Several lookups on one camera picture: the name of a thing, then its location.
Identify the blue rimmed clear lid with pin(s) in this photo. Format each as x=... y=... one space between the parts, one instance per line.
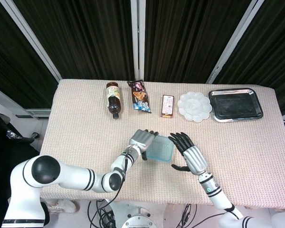
x=161 y=148

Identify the red cardboard box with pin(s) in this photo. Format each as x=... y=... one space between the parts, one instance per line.
x=168 y=105

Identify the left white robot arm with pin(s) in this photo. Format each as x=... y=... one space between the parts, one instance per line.
x=69 y=175

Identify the metal rectangular tray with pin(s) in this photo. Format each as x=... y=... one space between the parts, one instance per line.
x=235 y=104

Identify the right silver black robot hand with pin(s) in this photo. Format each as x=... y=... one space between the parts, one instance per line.
x=194 y=156

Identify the brown snack bag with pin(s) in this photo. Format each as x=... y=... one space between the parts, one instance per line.
x=139 y=97

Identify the dark glass bottle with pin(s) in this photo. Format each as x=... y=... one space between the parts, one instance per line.
x=113 y=99

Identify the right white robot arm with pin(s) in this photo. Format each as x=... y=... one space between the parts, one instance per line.
x=216 y=192

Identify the clear plastic container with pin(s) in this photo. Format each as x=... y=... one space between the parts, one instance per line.
x=165 y=161

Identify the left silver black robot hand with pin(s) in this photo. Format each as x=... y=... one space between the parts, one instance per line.
x=142 y=140

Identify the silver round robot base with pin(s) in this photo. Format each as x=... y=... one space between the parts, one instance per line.
x=139 y=218

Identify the white flower paint palette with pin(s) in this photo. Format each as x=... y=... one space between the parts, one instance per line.
x=194 y=105

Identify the pink woven tablecloth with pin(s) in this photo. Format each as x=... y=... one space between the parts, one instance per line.
x=85 y=133

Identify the white shoe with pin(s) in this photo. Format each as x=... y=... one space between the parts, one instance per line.
x=61 y=205

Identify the white metal frame post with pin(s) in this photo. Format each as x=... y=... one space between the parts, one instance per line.
x=138 y=35
x=33 y=38
x=230 y=42

